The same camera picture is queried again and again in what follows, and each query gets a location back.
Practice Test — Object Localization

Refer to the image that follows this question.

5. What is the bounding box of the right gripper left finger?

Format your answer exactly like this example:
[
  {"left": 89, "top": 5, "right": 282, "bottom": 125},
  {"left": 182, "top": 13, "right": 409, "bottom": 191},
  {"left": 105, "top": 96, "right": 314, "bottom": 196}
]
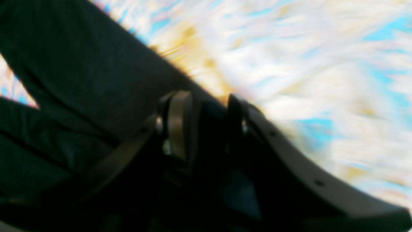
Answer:
[{"left": 1, "top": 91, "right": 192, "bottom": 232}]

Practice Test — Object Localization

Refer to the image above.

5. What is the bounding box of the patterned colourful tablecloth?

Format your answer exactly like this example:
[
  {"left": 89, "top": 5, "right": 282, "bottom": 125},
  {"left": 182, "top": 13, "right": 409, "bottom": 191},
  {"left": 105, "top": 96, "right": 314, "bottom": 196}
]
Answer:
[{"left": 1, "top": 0, "right": 411, "bottom": 210}]

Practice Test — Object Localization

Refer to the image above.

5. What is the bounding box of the black t-shirt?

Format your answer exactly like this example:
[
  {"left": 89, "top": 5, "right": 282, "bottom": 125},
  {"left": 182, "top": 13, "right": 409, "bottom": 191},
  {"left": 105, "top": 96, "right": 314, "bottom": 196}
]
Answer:
[{"left": 1, "top": 0, "right": 224, "bottom": 200}]

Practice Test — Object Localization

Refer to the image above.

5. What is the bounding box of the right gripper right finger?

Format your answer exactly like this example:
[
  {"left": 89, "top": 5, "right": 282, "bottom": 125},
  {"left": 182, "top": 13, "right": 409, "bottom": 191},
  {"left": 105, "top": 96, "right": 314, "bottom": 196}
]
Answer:
[{"left": 228, "top": 94, "right": 411, "bottom": 232}]

